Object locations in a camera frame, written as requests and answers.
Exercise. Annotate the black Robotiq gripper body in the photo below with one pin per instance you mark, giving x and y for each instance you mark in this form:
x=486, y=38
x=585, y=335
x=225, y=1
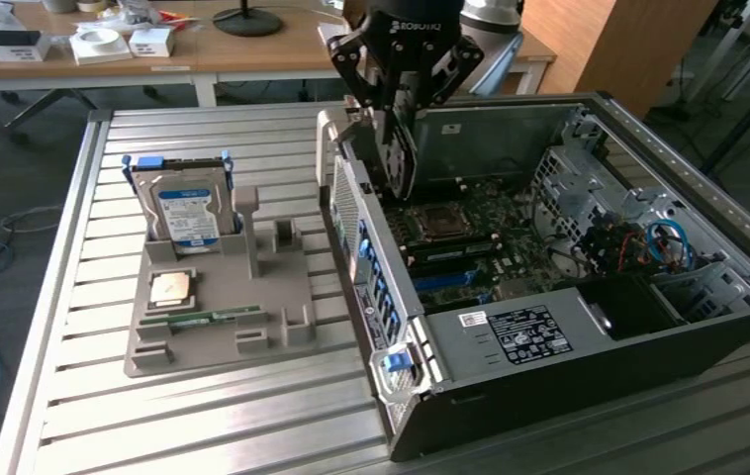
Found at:
x=409, y=44

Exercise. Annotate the black graphics card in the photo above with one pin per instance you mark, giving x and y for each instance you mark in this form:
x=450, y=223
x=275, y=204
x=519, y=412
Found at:
x=398, y=153

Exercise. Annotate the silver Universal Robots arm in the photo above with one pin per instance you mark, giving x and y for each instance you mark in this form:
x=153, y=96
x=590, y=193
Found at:
x=490, y=15

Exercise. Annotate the black round stand base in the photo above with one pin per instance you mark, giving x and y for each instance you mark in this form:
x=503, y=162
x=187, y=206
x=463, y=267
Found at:
x=246, y=25

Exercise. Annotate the plain white box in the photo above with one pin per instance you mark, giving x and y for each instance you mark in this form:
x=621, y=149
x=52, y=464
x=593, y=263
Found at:
x=151, y=44

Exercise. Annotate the CPU socket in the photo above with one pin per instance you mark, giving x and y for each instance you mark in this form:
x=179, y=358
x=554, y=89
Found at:
x=438, y=222

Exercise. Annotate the white box with tape roll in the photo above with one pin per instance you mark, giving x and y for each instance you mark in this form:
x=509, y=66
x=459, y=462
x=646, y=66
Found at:
x=100, y=49

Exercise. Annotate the installed RAM stick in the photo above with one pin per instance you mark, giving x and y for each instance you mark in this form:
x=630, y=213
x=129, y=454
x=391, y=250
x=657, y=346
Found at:
x=454, y=253

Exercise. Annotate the hard disk in blue caddy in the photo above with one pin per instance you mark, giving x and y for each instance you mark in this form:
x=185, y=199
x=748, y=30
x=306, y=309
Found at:
x=183, y=208

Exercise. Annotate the green motherboard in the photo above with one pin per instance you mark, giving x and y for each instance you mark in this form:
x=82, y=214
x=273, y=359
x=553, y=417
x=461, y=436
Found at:
x=528, y=257

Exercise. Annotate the beige tape roll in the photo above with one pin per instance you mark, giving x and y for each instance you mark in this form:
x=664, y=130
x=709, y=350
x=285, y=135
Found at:
x=92, y=5

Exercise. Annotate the wooden desk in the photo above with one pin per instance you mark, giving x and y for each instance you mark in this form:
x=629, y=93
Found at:
x=51, y=71

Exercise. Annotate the grey cup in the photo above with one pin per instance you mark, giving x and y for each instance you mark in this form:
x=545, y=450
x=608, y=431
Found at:
x=59, y=5

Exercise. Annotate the grey printed parts rack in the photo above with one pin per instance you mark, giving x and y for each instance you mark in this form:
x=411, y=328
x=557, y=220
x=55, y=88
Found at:
x=217, y=277

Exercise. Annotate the black and white box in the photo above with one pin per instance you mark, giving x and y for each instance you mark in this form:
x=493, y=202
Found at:
x=19, y=52

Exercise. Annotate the copper-coloured CPU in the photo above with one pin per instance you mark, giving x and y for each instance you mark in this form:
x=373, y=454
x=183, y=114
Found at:
x=170, y=288

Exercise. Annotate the green RAM stick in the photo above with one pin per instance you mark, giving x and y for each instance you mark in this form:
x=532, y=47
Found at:
x=230, y=314

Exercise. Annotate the grey power supply unit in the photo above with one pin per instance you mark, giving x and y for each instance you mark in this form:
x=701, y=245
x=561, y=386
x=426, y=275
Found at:
x=467, y=346

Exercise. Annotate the metal disk bay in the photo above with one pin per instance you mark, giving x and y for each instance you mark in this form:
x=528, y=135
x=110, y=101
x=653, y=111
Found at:
x=712, y=292

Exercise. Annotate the blue case release latch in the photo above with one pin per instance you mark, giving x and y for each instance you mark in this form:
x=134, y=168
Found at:
x=397, y=361

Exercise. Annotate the black open PC case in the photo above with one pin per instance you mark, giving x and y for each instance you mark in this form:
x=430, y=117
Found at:
x=546, y=396

